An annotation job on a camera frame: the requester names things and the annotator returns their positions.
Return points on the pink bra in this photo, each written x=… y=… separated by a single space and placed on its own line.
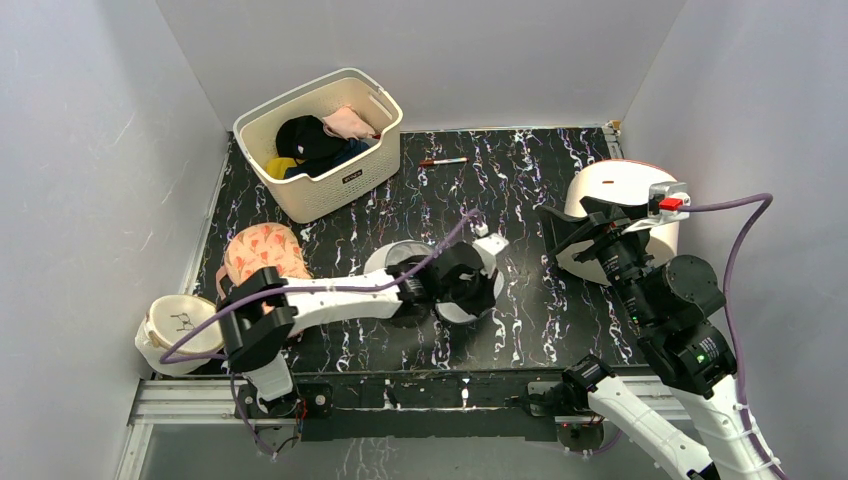
x=345 y=123

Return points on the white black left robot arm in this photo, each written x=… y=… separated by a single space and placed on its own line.
x=262 y=314

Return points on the cream cylindrical drum container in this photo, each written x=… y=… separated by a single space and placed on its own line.
x=624 y=182

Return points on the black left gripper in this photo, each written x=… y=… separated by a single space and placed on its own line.
x=483 y=295

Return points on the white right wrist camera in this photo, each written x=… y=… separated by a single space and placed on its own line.
x=665 y=205

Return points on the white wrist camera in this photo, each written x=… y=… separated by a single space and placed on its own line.
x=488 y=245
x=665 y=205

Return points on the black bra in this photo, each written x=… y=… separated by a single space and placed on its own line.
x=304 y=138

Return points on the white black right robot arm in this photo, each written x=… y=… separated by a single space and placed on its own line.
x=672 y=304

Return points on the navy blue cloth in basket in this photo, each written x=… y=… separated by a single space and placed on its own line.
x=317 y=167

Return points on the red white marker pen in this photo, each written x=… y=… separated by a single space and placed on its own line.
x=438 y=162

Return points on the black robot base mount plate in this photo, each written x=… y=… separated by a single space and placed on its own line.
x=509 y=403

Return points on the cream perforated laundry basket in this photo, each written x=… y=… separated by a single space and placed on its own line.
x=302 y=198

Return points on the yellow cloth in basket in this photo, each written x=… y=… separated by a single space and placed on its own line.
x=277 y=167

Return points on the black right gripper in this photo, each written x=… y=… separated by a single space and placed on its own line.
x=597 y=229

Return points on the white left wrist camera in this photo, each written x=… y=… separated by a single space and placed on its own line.
x=488 y=245

